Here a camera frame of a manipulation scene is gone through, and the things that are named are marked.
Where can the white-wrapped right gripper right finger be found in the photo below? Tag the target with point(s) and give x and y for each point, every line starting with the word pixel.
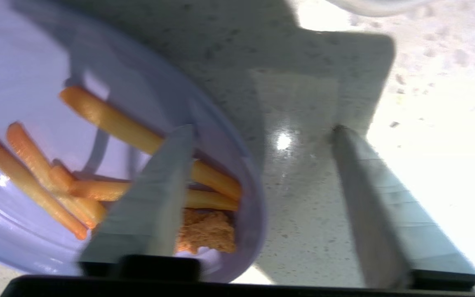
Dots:
pixel 394 231

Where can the short yellow french fry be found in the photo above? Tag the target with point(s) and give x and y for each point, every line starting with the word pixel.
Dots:
pixel 62 175

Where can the fried chicken piece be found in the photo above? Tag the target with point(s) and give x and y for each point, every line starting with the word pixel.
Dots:
pixel 208 231

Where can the purple plate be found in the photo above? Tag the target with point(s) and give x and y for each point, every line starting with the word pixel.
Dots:
pixel 27 62

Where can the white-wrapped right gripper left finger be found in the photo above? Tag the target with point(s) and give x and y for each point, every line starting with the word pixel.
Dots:
pixel 151 206

